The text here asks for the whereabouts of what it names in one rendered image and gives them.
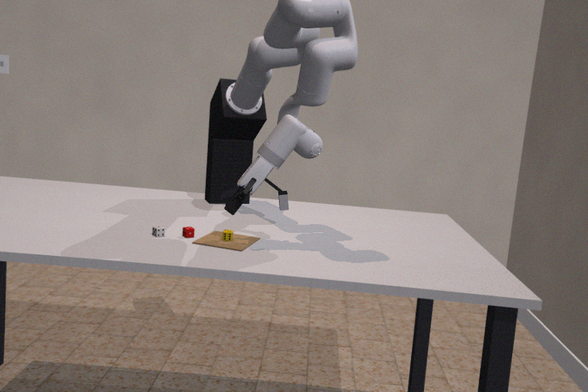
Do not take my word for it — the red die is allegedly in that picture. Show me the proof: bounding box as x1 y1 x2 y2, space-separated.
182 227 194 238

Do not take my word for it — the white die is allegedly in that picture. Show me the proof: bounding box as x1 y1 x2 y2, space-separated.
152 226 165 237

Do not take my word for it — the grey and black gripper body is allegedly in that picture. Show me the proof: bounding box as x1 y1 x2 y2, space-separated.
237 151 279 195

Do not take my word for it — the brown mat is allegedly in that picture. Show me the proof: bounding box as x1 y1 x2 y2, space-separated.
192 231 260 252

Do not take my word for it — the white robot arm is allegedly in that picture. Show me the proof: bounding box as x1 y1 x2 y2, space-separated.
226 0 358 168

